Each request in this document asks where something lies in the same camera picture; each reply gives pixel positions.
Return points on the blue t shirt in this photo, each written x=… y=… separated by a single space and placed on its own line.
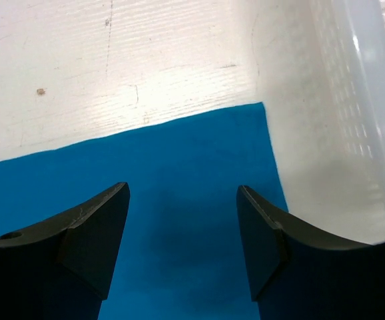
x=181 y=254

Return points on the white plastic basket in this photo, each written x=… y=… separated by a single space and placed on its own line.
x=351 y=37

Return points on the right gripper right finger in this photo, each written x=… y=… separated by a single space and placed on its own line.
x=298 y=271

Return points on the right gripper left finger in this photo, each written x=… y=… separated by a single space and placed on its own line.
x=62 y=267

